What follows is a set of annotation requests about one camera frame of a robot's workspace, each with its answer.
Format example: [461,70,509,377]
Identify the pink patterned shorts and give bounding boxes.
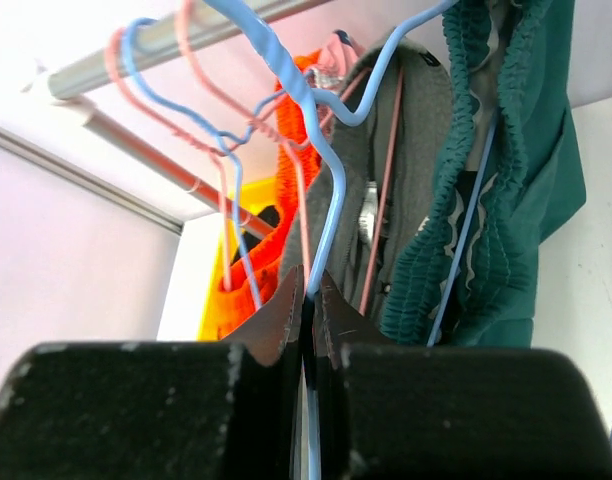
[310,30,362,90]

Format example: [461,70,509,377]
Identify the grey shorts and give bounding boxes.
[278,29,455,341]

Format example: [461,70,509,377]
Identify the orange shorts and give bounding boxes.
[216,48,337,341]

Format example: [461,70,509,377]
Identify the yellow plastic tray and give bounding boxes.
[198,177,283,341]

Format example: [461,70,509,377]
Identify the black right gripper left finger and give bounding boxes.
[0,267,304,479]

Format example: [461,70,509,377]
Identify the teal shorts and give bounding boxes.
[380,1,586,347]

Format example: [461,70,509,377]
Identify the silver clothes rack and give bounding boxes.
[22,1,331,225]

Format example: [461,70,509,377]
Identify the black shorts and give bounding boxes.
[257,205,280,229]

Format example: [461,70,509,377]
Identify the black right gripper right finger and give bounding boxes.
[314,275,612,479]

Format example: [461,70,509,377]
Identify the pink hanger far left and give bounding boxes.
[103,27,253,276]

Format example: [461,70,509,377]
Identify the pink hanger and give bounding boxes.
[103,27,253,276]
[175,0,407,316]

